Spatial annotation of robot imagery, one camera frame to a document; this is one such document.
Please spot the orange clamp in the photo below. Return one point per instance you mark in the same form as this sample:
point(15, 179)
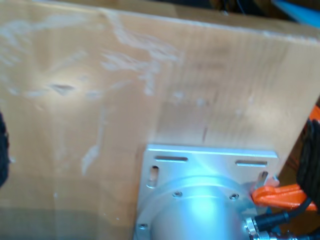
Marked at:
point(275, 197)

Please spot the pale blue panel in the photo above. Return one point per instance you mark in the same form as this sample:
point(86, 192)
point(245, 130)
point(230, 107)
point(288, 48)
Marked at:
point(297, 10)

